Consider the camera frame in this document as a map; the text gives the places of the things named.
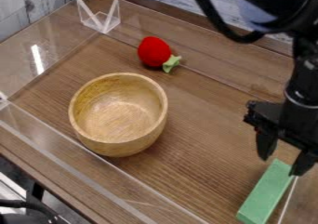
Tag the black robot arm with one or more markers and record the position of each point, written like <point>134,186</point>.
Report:
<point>293,17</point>

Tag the green rectangular block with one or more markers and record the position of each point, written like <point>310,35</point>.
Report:
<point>266,194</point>

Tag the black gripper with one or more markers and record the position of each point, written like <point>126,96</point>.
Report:
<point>286,122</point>

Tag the red plush strawberry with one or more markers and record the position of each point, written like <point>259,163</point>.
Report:
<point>154,53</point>

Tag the clear acrylic tray wall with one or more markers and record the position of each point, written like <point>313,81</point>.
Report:
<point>193,177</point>

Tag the wooden brown bowl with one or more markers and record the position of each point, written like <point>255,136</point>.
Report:
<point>118,113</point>

